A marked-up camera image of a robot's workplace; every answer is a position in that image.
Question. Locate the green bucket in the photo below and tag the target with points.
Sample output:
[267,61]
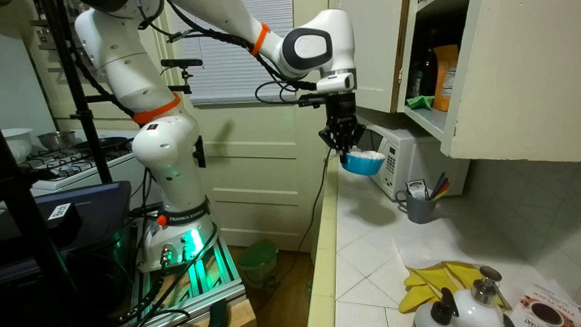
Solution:
[258,265]

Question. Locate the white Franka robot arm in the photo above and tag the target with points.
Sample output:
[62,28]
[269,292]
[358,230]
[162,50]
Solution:
[163,152]

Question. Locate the white panelled door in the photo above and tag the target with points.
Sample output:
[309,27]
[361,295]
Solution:
[265,176]

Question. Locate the white microwave oven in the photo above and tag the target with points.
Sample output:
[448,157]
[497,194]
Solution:
[405,161]

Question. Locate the Starbucks coffee packet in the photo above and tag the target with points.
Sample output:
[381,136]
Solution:
[546,310]

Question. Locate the black stove top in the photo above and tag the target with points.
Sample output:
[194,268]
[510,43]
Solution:
[73,159]

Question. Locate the white pot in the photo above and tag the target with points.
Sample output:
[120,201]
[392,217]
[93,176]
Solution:
[16,145]

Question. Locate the black tripod stand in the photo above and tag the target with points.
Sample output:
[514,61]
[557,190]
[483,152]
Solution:
[74,92]

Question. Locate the white open wall cupboard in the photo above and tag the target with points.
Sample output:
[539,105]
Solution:
[432,74]

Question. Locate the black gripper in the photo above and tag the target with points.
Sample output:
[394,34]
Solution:
[341,116]

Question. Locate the white paper coffee filters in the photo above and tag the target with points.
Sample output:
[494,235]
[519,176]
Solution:
[363,156]

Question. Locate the white pump soap bottle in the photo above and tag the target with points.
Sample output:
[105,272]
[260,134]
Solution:
[477,312]

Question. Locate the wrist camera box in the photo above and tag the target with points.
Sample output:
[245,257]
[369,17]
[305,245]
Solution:
[336,83]

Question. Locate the white cupboard door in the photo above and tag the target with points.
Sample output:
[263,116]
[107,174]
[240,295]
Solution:
[519,79]

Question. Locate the small green item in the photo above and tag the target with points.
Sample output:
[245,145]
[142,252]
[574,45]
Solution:
[419,103]

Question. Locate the blue equipment box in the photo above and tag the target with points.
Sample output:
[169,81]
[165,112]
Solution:
[73,225]

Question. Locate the grey mug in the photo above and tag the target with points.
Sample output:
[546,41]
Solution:
[418,210]

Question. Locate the black camera on stand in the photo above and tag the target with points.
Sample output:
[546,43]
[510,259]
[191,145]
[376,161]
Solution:
[181,63]

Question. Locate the white window blind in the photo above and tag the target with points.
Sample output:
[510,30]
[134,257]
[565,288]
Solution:
[236,56]

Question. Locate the tall white cabinet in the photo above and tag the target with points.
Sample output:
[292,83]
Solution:
[378,56]

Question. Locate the orange plastic utensil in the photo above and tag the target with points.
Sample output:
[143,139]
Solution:
[439,194]

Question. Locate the blue bowl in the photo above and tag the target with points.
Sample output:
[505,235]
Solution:
[363,166]

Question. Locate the yellow rubber glove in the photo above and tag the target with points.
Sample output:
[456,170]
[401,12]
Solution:
[465,274]
[423,292]

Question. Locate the white tag in mug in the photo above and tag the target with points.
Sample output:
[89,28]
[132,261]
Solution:
[418,190]

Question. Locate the orange snack bag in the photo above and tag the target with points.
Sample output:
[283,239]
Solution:
[445,76]

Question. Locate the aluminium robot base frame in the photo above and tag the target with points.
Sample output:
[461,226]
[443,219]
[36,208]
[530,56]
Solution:
[192,285]

